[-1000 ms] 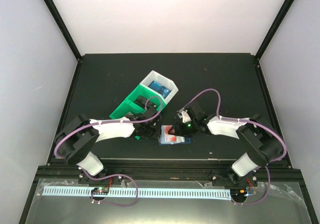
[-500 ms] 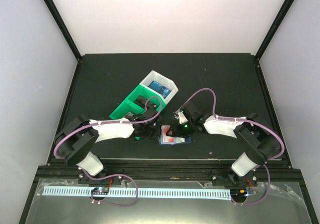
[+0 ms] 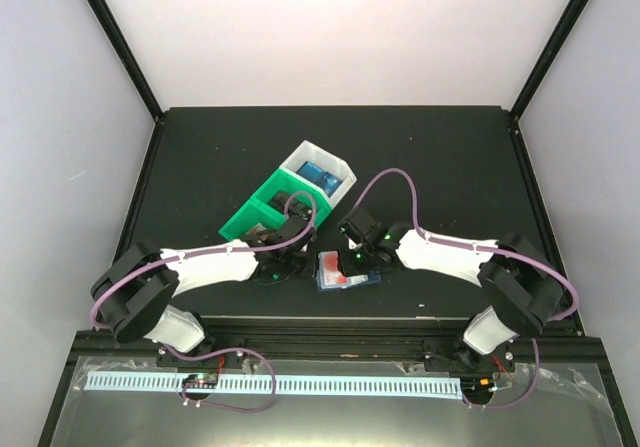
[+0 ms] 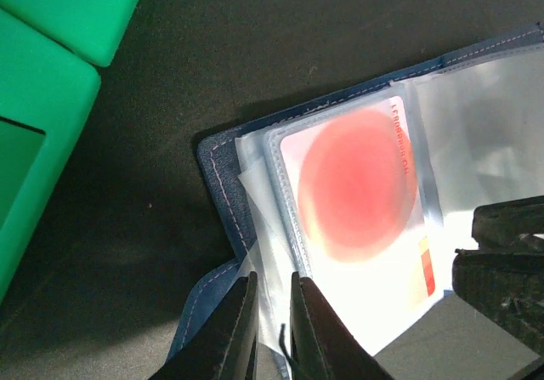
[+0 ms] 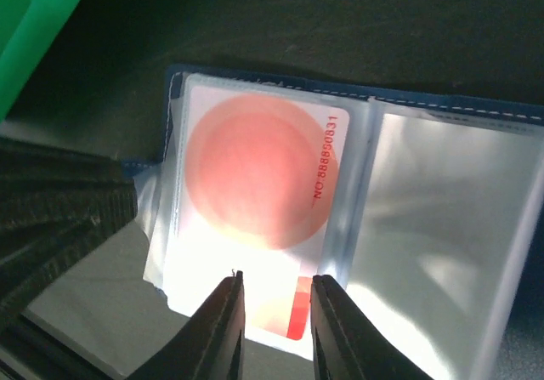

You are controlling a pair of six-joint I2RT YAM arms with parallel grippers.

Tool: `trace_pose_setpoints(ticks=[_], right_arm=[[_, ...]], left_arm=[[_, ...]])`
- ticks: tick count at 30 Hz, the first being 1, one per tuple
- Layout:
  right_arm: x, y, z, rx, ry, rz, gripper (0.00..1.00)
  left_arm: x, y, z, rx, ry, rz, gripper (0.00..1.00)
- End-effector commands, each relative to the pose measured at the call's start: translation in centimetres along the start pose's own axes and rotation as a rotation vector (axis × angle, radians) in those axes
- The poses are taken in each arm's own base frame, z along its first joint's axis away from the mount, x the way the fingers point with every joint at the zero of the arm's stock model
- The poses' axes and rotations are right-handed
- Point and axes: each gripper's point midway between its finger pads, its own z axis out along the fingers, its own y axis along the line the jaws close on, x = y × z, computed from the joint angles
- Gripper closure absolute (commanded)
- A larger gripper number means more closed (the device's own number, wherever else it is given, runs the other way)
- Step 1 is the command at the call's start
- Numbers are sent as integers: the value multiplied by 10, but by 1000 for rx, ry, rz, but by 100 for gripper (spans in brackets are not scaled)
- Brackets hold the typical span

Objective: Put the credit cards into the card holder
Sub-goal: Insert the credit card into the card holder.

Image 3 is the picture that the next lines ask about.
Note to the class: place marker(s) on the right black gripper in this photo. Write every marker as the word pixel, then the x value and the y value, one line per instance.
pixel 349 269

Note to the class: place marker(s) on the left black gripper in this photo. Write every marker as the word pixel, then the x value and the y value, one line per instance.
pixel 310 270

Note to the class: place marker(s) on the red circle credit card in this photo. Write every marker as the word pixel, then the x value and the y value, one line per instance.
pixel 330 276

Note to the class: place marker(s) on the blue card holder wallet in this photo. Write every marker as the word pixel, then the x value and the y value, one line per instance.
pixel 354 281

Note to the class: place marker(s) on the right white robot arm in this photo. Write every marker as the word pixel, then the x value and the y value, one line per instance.
pixel 515 278

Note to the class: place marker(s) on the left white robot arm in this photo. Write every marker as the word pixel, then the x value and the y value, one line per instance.
pixel 133 298

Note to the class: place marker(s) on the orange cards in near bin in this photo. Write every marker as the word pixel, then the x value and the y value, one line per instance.
pixel 258 229

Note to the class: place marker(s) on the black cards in green bin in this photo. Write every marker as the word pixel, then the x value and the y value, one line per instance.
pixel 286 204

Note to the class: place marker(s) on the blue cards in white bin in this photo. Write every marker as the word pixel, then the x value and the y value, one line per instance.
pixel 318 176

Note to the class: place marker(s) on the near green plastic bin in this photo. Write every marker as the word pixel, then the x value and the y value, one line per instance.
pixel 251 215

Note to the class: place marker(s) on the white plastic bin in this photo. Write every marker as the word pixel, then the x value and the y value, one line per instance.
pixel 307 151

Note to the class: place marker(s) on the left controller board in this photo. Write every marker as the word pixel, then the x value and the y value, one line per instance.
pixel 200 381

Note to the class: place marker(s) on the controller board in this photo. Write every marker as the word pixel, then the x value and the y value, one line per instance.
pixel 200 381
pixel 492 384

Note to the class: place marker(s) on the right controller board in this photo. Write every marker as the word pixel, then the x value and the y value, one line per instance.
pixel 492 384

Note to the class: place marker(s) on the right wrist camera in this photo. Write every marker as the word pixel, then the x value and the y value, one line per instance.
pixel 361 227

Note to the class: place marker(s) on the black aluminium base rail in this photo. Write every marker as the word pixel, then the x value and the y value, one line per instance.
pixel 340 339

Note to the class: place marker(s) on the white slotted cable duct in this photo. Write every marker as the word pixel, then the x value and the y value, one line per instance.
pixel 290 385

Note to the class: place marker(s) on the left frame post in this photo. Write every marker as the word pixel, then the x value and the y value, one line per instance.
pixel 116 38

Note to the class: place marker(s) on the frame post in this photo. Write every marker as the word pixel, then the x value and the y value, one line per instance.
pixel 554 44
pixel 116 38

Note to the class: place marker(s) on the right frame post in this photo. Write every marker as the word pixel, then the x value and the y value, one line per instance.
pixel 554 44

